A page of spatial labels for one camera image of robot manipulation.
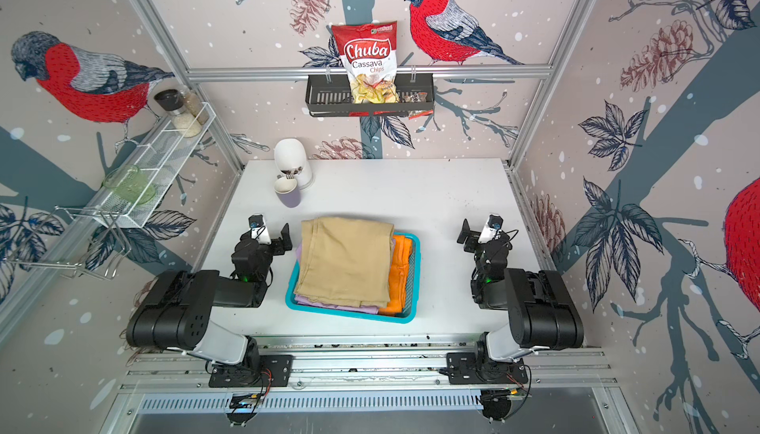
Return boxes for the orange pants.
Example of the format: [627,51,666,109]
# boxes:
[378,234,413,316]

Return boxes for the beige pants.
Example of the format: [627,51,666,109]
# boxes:
[295,216,394,307]

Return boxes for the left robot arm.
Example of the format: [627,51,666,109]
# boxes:
[126,215,293,388]

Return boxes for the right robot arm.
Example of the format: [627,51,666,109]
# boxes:
[445,214,585,386]

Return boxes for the teal plastic basket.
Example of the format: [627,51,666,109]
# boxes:
[285,231,422,324]

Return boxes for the purple cup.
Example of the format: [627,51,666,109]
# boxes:
[274,175,301,208]

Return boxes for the white egg shaped dispenser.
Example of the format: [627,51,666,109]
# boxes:
[274,138,314,188]

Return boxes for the green glass cup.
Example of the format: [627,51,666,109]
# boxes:
[102,166,156,206]

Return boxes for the black lid spice jar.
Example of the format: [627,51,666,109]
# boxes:
[154,89,202,138]

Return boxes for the red cassava chips bag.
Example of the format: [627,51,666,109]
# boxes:
[332,21,400,105]

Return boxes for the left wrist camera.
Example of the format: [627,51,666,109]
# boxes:
[249,214,271,245]

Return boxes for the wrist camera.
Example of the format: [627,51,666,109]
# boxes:
[249,214,271,245]
[478,214,504,244]

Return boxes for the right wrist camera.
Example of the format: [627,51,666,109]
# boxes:
[478,214,504,244]

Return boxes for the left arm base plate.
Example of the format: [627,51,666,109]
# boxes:
[208,355,294,388]

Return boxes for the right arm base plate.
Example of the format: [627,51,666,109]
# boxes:
[439,352,528,386]

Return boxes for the white wire wall shelf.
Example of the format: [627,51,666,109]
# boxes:
[94,103,217,228]

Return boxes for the black wall shelf basket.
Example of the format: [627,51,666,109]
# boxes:
[306,74,435,117]

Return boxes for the chrome wire rack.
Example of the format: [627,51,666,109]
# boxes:
[1,206,136,281]

